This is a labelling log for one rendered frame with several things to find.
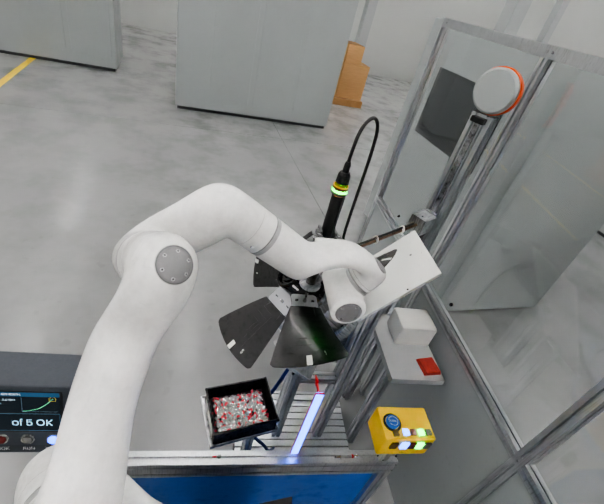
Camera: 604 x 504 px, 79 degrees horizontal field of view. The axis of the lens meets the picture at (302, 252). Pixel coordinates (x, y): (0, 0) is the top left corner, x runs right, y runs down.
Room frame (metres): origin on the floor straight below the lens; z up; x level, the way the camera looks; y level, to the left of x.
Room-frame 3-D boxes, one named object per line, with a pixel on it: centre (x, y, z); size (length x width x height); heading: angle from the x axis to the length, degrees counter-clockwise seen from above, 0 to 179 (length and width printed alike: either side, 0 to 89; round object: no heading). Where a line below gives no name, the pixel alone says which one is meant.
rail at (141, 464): (0.56, -0.05, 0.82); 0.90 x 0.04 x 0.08; 105
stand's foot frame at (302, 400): (1.11, -0.21, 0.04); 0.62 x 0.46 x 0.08; 105
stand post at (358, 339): (1.15, -0.34, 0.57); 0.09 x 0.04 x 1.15; 15
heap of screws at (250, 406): (0.69, 0.06, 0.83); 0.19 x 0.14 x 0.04; 120
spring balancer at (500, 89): (1.48, -0.51, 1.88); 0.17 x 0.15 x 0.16; 15
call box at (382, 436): (0.66, -0.43, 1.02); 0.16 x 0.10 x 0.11; 105
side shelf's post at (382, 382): (1.19, -0.55, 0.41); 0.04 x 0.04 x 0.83; 15
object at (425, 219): (1.41, -0.45, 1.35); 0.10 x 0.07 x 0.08; 140
